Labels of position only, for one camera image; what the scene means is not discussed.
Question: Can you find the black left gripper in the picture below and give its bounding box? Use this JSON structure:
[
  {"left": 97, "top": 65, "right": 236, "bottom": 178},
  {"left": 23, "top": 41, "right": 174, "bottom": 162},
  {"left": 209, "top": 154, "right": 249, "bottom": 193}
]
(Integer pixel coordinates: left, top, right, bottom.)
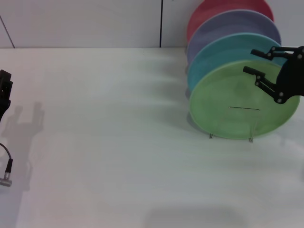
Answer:
[{"left": 0, "top": 69, "right": 13, "bottom": 122}]

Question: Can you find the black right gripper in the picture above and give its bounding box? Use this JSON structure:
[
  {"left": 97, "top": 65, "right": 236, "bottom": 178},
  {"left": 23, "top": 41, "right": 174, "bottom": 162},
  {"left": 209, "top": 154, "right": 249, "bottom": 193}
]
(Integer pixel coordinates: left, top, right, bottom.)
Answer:
[{"left": 243, "top": 45, "right": 304, "bottom": 105}]

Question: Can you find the green plastic plate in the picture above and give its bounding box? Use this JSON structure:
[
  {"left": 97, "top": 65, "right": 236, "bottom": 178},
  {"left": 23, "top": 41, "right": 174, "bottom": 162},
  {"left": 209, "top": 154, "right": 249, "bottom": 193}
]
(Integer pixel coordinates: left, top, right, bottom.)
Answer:
[{"left": 189, "top": 59, "right": 301, "bottom": 140}]

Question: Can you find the light blue plastic plate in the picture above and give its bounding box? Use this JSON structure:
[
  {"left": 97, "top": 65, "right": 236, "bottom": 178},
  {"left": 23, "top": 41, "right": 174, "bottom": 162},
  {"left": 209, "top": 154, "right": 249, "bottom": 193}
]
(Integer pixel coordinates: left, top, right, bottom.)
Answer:
[{"left": 186, "top": 32, "right": 289, "bottom": 96}]

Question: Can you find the purple plastic plate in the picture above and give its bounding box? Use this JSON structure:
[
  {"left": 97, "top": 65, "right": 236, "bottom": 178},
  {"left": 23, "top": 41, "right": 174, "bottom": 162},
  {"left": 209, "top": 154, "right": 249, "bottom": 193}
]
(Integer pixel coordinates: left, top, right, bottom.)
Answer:
[{"left": 186, "top": 9, "right": 282, "bottom": 65}]

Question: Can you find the red plastic plate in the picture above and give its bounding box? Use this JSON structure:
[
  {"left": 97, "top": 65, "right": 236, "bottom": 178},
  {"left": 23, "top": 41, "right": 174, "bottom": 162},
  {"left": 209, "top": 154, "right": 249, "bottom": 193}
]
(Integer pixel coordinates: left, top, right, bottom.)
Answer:
[{"left": 186, "top": 0, "right": 275, "bottom": 44}]

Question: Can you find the metal wire plate rack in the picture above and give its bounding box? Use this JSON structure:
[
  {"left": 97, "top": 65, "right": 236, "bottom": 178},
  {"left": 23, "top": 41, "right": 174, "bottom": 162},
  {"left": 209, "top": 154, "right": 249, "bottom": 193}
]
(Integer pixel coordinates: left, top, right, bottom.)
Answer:
[{"left": 208, "top": 106, "right": 261, "bottom": 143}]

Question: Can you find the grey slanted wall strip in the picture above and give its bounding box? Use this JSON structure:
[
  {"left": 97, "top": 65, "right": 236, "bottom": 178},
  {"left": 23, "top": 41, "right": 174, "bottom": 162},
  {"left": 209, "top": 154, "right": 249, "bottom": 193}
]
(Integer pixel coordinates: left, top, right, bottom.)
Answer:
[{"left": 0, "top": 15, "right": 16, "bottom": 49}]

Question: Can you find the left gripper cable with plug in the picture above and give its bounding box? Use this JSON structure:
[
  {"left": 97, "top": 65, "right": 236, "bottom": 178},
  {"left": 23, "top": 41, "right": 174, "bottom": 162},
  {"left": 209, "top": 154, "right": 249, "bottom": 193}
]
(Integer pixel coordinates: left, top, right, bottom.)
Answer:
[{"left": 0, "top": 142, "right": 14, "bottom": 188}]

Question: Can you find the black vertical wall strip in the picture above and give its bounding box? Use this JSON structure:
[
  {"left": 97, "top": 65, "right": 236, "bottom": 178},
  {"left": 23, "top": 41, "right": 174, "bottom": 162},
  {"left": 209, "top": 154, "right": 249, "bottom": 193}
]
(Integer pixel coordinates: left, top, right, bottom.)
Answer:
[{"left": 158, "top": 0, "right": 165, "bottom": 48}]

